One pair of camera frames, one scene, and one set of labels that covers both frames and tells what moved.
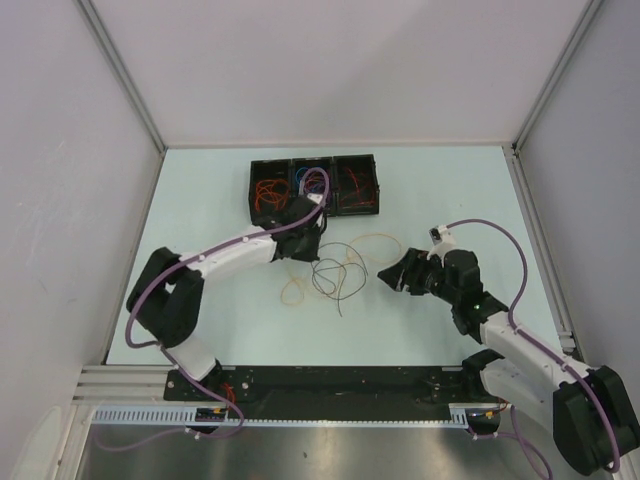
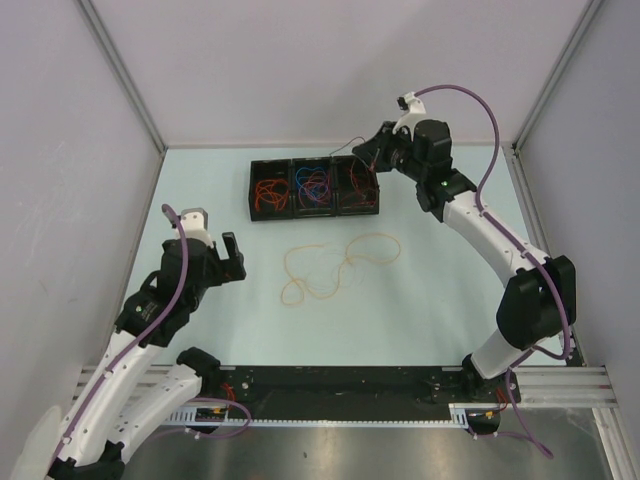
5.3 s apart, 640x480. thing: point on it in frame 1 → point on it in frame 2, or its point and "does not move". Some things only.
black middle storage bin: [314, 177] does not move
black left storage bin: [270, 191] does not move
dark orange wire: [272, 190] does not move
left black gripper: [311, 254] → [226, 269]
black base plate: [324, 387] does not move
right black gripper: [408, 271] → [381, 143]
